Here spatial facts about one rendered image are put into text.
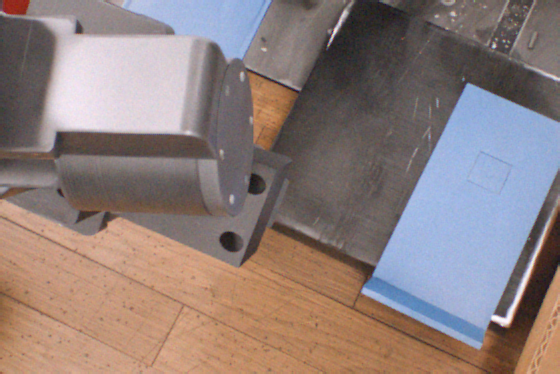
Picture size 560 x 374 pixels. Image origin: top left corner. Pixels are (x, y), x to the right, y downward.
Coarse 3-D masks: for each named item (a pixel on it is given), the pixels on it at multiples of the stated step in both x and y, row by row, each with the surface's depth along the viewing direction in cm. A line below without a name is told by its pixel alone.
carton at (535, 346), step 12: (552, 288) 62; (552, 300) 60; (540, 312) 63; (552, 312) 57; (540, 324) 60; (552, 324) 57; (528, 336) 64; (540, 336) 58; (552, 336) 64; (528, 348) 61; (540, 348) 57; (552, 348) 63; (528, 360) 58; (540, 360) 57; (552, 360) 63; (516, 372) 61; (528, 372) 56; (540, 372) 63; (552, 372) 63
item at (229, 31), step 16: (144, 0) 62; (160, 0) 62; (176, 0) 62; (192, 0) 62; (208, 0) 62; (224, 0) 62; (240, 0) 62; (256, 0) 62; (160, 16) 62; (176, 16) 62; (192, 16) 62; (208, 16) 62; (224, 16) 62; (240, 16) 62; (176, 32) 61; (192, 32) 61; (208, 32) 61; (224, 32) 61; (240, 32) 61; (224, 48) 61
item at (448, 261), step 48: (480, 96) 67; (480, 144) 66; (528, 144) 66; (432, 192) 65; (480, 192) 65; (528, 192) 65; (432, 240) 64; (480, 240) 64; (384, 288) 61; (432, 288) 63; (480, 288) 63; (480, 336) 60
